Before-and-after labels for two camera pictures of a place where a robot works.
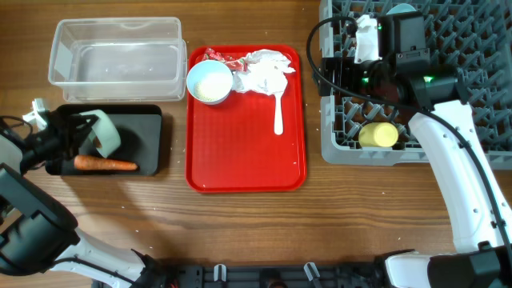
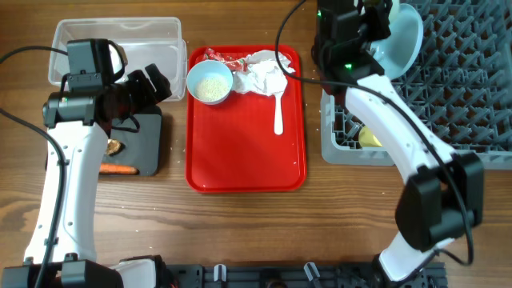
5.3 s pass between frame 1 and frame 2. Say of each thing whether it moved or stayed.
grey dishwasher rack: stayed
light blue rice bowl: stayed
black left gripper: moved
